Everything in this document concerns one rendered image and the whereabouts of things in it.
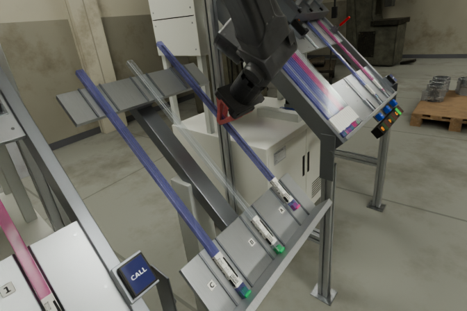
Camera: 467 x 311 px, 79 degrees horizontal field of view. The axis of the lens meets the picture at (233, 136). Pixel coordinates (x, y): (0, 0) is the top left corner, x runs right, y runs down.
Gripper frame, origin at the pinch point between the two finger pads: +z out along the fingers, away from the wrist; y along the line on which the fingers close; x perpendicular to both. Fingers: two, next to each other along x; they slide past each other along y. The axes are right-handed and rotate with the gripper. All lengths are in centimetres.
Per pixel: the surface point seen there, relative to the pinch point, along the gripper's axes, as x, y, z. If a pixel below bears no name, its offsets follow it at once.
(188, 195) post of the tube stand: 8.8, 13.1, 9.6
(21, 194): -25, 32, 53
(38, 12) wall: -245, -72, 176
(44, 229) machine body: -12, 32, 54
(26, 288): 6.7, 43.1, 8.0
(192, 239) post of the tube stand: 16.7, 13.3, 20.2
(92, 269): 10.0, 35.4, 8.0
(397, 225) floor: 84, -102, 49
